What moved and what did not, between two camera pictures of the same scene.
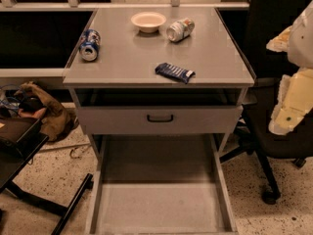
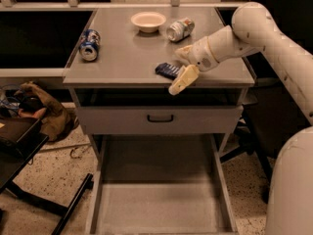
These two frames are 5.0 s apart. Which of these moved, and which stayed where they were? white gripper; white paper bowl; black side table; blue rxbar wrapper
Moved: white gripper
Stayed: blue rxbar wrapper; white paper bowl; black side table
